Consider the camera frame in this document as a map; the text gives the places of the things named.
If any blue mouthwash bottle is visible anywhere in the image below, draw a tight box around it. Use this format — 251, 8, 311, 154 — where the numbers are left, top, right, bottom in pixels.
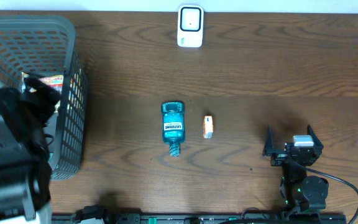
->
161, 101, 185, 157

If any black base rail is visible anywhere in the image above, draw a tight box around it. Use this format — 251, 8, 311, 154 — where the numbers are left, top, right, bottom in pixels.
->
52, 205, 347, 224

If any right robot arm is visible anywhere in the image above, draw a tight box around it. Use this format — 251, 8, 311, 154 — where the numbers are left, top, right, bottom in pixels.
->
263, 126, 329, 219

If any white barcode scanner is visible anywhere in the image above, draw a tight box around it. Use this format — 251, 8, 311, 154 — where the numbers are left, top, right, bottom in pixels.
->
177, 5, 204, 48

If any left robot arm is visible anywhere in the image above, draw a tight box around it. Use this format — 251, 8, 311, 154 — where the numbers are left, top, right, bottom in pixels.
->
0, 77, 60, 223

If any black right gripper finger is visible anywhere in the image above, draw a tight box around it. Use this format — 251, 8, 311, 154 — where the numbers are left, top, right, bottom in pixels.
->
263, 126, 274, 156
307, 124, 324, 152

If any grey plastic shopping basket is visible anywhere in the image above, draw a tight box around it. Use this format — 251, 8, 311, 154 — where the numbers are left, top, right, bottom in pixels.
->
0, 15, 89, 180

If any small orange packet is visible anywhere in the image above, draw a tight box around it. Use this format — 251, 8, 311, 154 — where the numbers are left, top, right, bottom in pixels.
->
203, 115, 214, 139

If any yellow snack bag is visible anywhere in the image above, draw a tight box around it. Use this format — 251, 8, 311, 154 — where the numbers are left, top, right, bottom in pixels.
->
21, 72, 65, 111

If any black cable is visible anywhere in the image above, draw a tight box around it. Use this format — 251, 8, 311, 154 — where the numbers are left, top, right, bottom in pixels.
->
287, 155, 358, 224

